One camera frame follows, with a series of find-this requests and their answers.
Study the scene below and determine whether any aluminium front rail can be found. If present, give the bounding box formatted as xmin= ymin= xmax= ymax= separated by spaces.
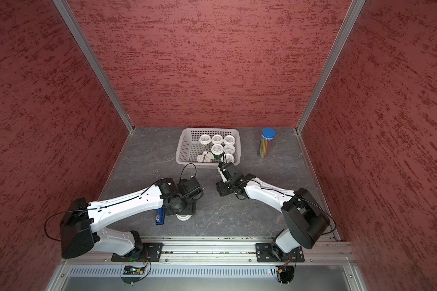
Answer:
xmin=59 ymin=238 xmax=358 ymax=266

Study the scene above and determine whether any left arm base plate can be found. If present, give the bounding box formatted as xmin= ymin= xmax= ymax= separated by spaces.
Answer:
xmin=111 ymin=242 xmax=164 ymax=263

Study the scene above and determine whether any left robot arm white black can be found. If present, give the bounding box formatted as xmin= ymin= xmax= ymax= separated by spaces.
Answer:
xmin=59 ymin=177 xmax=203 ymax=261

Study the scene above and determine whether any yogurt cup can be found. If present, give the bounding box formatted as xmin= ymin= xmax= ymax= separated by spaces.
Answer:
xmin=211 ymin=135 xmax=223 ymax=144
xmin=222 ymin=153 xmax=235 ymax=163
xmin=223 ymin=135 xmax=236 ymax=146
xmin=199 ymin=134 xmax=212 ymax=147
xmin=176 ymin=215 xmax=192 ymax=221
xmin=223 ymin=144 xmax=236 ymax=155
xmin=211 ymin=144 xmax=224 ymax=158

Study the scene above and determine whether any aluminium corner post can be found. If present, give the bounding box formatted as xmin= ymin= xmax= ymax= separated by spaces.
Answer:
xmin=296 ymin=0 xmax=365 ymax=136
xmin=53 ymin=0 xmax=135 ymax=135

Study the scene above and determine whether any blue-capped tube of sticks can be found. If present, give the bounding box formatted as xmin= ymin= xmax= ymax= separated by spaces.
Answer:
xmin=258 ymin=127 xmax=276 ymax=158

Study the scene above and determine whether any right controller board with wires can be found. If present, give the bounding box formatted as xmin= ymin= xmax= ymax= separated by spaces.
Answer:
xmin=276 ymin=266 xmax=295 ymax=284

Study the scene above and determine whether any wide Chobani yogurt tub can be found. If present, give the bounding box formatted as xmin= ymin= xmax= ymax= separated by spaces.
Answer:
xmin=197 ymin=151 xmax=215 ymax=163

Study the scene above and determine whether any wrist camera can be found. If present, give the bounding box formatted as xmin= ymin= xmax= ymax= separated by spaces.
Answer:
xmin=177 ymin=177 xmax=204 ymax=200
xmin=218 ymin=162 xmax=244 ymax=183

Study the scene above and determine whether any controller board with wires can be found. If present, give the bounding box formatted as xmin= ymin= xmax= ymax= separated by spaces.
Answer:
xmin=121 ymin=266 xmax=151 ymax=284
xmin=276 ymin=266 xmax=295 ymax=284

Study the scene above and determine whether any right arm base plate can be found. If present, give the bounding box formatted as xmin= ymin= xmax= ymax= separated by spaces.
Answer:
xmin=255 ymin=242 xmax=305 ymax=263

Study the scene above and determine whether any right aluminium corner post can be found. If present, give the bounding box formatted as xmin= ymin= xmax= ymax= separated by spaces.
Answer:
xmin=296 ymin=0 xmax=365 ymax=136

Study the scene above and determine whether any left controller board with wires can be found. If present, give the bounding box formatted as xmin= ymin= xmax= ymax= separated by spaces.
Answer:
xmin=121 ymin=266 xmax=151 ymax=284

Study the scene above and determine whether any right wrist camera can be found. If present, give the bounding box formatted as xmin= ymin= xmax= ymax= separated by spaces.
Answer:
xmin=218 ymin=162 xmax=244 ymax=183

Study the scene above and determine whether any white vented strip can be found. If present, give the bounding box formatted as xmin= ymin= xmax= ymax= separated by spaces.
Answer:
xmin=68 ymin=265 xmax=278 ymax=279

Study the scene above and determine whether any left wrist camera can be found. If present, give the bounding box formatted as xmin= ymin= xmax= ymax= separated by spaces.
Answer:
xmin=177 ymin=177 xmax=204 ymax=200

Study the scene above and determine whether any left aluminium corner post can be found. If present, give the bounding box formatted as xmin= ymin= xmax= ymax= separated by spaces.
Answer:
xmin=53 ymin=0 xmax=135 ymax=135

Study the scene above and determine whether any white plastic perforated basket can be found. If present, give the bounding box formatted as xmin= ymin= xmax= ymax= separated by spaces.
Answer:
xmin=176 ymin=128 xmax=241 ymax=169

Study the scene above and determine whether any blue black stapler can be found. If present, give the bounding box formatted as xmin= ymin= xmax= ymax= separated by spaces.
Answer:
xmin=155 ymin=207 xmax=166 ymax=226

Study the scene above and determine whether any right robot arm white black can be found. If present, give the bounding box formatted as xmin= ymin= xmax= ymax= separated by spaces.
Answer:
xmin=217 ymin=169 xmax=331 ymax=253

